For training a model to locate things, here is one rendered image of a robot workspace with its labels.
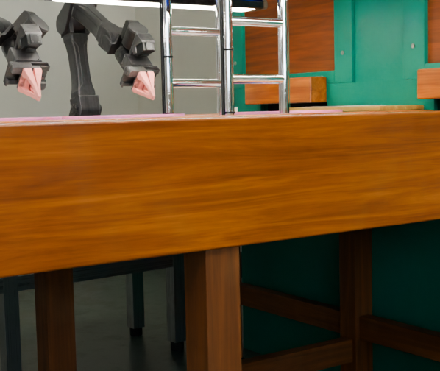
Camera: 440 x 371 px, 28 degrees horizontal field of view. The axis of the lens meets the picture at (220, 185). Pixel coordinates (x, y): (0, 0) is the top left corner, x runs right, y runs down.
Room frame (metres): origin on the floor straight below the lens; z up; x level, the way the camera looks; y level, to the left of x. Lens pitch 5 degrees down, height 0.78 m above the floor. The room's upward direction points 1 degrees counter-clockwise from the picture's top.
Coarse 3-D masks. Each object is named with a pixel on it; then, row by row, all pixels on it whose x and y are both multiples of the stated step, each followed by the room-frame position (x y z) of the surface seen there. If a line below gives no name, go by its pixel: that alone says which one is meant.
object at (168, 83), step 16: (160, 0) 2.02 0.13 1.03; (160, 16) 2.02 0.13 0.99; (160, 32) 2.02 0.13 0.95; (176, 32) 2.03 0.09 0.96; (192, 32) 2.06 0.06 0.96; (208, 32) 2.08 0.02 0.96; (160, 48) 2.02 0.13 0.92; (176, 80) 2.03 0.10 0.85; (192, 80) 2.05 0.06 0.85; (208, 80) 2.08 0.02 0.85
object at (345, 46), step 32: (288, 0) 2.55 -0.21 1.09; (320, 0) 2.43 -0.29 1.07; (352, 0) 2.32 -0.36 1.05; (384, 0) 2.23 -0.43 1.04; (416, 0) 2.13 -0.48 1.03; (256, 32) 2.68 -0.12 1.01; (320, 32) 2.44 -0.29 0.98; (352, 32) 2.32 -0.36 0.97; (384, 32) 2.23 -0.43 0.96; (416, 32) 2.13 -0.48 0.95; (256, 64) 2.68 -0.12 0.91; (320, 64) 2.44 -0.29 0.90; (352, 64) 2.32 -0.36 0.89; (384, 64) 2.23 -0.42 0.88; (416, 64) 2.13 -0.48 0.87
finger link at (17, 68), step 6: (12, 66) 2.06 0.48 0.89; (18, 66) 2.06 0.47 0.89; (24, 66) 2.07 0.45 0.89; (30, 66) 2.08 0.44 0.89; (36, 66) 2.09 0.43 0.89; (12, 72) 2.06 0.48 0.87; (18, 72) 2.07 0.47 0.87; (36, 72) 2.07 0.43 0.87; (36, 78) 2.07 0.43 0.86; (30, 90) 2.10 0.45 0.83
